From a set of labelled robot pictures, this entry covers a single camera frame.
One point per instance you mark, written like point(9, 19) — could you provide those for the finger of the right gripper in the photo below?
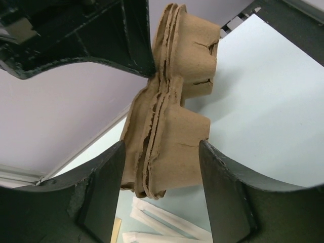
point(300, 29)
point(37, 36)

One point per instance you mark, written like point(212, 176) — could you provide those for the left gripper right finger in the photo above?
point(246, 206)

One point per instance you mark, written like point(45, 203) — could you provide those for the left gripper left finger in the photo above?
point(77, 206)

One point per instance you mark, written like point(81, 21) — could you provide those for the brown pulp cup carrier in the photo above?
point(161, 136)

